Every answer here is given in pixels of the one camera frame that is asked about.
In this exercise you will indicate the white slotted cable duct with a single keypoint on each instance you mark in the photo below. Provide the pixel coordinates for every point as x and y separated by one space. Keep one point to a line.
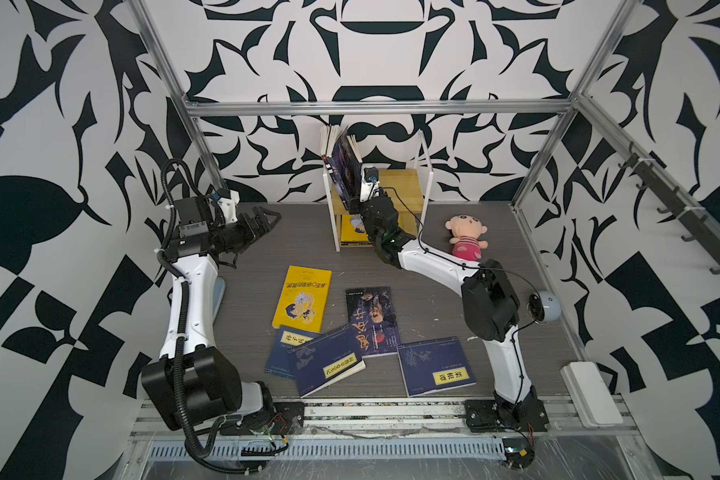
343 449

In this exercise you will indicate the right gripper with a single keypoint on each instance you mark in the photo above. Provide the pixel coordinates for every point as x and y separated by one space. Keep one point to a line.
388 199

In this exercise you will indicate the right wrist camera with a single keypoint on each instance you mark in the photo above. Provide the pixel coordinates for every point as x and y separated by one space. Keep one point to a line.
370 183

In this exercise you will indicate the light blue case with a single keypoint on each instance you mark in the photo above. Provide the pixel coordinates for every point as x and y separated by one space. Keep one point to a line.
219 289

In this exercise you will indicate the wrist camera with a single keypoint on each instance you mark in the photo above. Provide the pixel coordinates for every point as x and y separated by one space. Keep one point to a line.
370 183
227 202

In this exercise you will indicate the pink plush doll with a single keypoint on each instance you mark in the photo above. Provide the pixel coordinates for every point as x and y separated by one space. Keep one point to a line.
465 237

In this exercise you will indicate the purple book orange calligraphy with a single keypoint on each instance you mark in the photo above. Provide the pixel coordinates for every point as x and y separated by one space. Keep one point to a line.
336 169

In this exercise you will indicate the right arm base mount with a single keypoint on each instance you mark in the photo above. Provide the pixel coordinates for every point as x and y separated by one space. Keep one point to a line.
482 416

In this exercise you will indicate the white round speaker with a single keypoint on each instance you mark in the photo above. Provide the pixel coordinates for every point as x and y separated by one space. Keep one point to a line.
544 307

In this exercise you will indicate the white box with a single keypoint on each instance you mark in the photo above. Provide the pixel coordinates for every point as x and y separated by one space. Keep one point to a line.
590 396

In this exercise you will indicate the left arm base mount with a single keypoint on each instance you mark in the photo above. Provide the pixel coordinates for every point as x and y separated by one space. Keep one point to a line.
280 418

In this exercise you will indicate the grey hook rail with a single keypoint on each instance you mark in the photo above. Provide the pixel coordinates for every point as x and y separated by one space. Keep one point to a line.
675 202

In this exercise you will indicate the aluminium frame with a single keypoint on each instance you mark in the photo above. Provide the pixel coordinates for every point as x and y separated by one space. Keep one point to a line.
578 102

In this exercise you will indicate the wooden white-framed bookshelf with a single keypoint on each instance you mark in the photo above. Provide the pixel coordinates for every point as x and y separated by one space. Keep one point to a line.
410 188

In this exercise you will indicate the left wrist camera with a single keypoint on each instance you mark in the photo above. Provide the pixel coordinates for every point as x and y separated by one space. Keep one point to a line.
227 202

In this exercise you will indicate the yellow cartoon book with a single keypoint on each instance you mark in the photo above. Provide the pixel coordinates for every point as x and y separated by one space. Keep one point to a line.
352 231
303 299

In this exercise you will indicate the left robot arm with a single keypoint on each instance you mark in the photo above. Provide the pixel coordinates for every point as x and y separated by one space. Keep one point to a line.
195 389

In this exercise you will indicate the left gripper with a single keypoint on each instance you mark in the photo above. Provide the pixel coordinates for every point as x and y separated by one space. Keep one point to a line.
251 232

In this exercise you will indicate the navy book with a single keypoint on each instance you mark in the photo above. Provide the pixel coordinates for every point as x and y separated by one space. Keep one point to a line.
353 170
434 365
286 338
325 360

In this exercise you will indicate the purple book lower centre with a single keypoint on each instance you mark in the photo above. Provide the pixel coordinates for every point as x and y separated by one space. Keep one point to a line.
373 320

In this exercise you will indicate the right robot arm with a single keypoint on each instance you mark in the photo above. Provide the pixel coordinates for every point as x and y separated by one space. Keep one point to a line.
490 306

